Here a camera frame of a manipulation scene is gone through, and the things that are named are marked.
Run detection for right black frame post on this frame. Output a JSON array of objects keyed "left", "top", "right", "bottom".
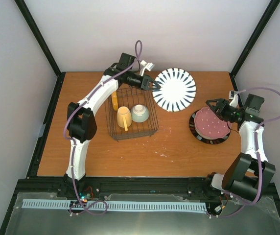
[{"left": 229, "top": 0, "right": 280, "bottom": 79}]

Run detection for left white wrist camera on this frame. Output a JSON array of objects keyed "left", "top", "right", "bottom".
[{"left": 139, "top": 60, "right": 155, "bottom": 76}]

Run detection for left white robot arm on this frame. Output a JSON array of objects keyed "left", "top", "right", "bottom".
[{"left": 63, "top": 53, "right": 160, "bottom": 197}]

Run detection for light blue slotted cable duct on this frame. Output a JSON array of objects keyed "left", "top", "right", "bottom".
[{"left": 21, "top": 199, "right": 207, "bottom": 213}]

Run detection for left black frame post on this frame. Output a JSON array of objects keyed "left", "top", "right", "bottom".
[{"left": 14, "top": 0, "right": 62, "bottom": 76}]

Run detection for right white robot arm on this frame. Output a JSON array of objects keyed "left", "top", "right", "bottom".
[{"left": 206, "top": 92, "right": 276, "bottom": 204}]

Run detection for black frame post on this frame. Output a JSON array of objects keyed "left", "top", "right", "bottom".
[
  {"left": 229, "top": 0, "right": 280, "bottom": 79},
  {"left": 14, "top": 0, "right": 62, "bottom": 76}
]

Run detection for black striped plate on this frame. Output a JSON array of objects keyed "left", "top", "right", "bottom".
[{"left": 189, "top": 111, "right": 230, "bottom": 145}]

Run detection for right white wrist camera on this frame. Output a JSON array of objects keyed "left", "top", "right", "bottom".
[{"left": 229, "top": 91, "right": 239, "bottom": 108}]

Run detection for black aluminium frame rail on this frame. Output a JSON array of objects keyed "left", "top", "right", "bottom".
[{"left": 15, "top": 178, "right": 278, "bottom": 199}]

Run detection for yellow ceramic mug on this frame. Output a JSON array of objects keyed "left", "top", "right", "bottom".
[{"left": 117, "top": 106, "right": 132, "bottom": 132}]

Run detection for light green ceramic bowl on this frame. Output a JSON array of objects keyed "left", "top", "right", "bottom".
[{"left": 131, "top": 104, "right": 150, "bottom": 123}]

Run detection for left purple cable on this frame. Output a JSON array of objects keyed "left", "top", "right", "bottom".
[{"left": 63, "top": 40, "right": 143, "bottom": 216}]

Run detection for pink polka dot plate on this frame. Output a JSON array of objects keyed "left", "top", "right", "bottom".
[{"left": 194, "top": 107, "right": 230, "bottom": 140}]

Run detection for grey wire dish rack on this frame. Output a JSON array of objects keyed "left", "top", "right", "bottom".
[{"left": 105, "top": 87, "right": 159, "bottom": 141}]

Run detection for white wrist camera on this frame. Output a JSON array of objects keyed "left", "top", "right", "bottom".
[
  {"left": 139, "top": 60, "right": 155, "bottom": 76},
  {"left": 229, "top": 91, "right": 239, "bottom": 108}
]

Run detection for white blue striped plate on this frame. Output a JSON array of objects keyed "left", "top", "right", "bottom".
[{"left": 152, "top": 68, "right": 196, "bottom": 112}]

